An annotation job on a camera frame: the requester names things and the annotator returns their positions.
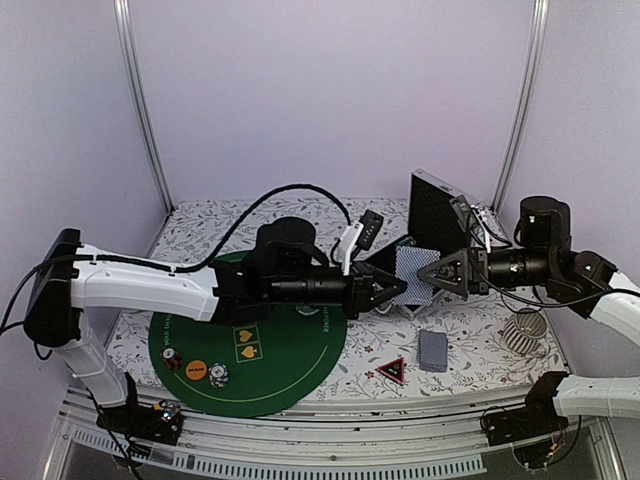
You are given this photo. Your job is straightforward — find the grey playing card deck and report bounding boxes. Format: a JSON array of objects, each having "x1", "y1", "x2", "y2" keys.
[{"x1": 417, "y1": 330, "x2": 448, "y2": 373}]

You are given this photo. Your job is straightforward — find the orange big blind button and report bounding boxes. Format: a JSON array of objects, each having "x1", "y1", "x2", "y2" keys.
[{"x1": 185, "y1": 360, "x2": 208, "y2": 382}]

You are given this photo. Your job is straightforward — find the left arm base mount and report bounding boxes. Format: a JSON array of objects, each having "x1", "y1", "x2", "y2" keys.
[{"x1": 96, "y1": 404, "x2": 184, "y2": 446}]

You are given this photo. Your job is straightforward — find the striped ceramic mug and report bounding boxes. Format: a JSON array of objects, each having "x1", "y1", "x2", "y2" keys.
[{"x1": 501, "y1": 308, "x2": 548, "y2": 358}]

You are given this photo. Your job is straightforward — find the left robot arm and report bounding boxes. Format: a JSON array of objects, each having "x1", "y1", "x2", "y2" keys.
[{"x1": 21, "y1": 211, "x2": 407, "y2": 434}]

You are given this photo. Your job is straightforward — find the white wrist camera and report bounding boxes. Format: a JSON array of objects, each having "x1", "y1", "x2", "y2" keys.
[
  {"x1": 450, "y1": 195, "x2": 511, "y2": 252},
  {"x1": 334, "y1": 210, "x2": 384, "y2": 276}
]

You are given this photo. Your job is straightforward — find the aluminium frame post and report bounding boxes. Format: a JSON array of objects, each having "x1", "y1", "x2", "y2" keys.
[
  {"x1": 113, "y1": 0, "x2": 175, "y2": 215},
  {"x1": 491, "y1": 0, "x2": 550, "y2": 213}
]

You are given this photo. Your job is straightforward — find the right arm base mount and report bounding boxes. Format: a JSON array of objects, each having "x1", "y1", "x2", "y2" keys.
[{"x1": 479, "y1": 400, "x2": 569, "y2": 446}]

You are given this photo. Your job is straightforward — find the left aluminium frame post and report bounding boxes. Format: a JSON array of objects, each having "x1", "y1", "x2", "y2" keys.
[{"x1": 113, "y1": 0, "x2": 175, "y2": 215}]

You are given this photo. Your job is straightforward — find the round green poker mat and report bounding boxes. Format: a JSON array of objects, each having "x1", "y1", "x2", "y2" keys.
[{"x1": 147, "y1": 249, "x2": 349, "y2": 419}]

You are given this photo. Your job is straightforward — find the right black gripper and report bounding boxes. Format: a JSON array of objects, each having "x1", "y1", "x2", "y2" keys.
[{"x1": 418, "y1": 246, "x2": 556, "y2": 297}]

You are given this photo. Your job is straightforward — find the blue backed cards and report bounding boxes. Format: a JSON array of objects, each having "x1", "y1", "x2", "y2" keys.
[{"x1": 394, "y1": 246, "x2": 440, "y2": 306}]

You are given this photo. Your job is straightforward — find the clear dealer button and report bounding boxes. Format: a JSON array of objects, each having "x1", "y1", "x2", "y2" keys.
[{"x1": 295, "y1": 305, "x2": 320, "y2": 317}]

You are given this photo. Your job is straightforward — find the right aluminium frame post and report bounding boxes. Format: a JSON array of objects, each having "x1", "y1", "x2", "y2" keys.
[{"x1": 491, "y1": 0, "x2": 550, "y2": 213}]

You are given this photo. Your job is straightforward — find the red black triangular button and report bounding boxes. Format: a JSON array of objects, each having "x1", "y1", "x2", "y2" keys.
[{"x1": 376, "y1": 357, "x2": 406, "y2": 385}]

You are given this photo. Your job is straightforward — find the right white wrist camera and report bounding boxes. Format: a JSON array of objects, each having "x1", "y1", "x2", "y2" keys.
[{"x1": 450, "y1": 195, "x2": 511, "y2": 252}]

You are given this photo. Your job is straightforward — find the dark red chip stack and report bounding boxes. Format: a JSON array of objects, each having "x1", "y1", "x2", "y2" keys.
[{"x1": 161, "y1": 346, "x2": 183, "y2": 372}]

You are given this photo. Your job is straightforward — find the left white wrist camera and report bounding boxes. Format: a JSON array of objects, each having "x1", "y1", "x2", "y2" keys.
[{"x1": 334, "y1": 210, "x2": 384, "y2": 276}]

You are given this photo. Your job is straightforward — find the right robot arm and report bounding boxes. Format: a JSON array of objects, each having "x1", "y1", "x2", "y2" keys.
[{"x1": 417, "y1": 196, "x2": 639, "y2": 436}]

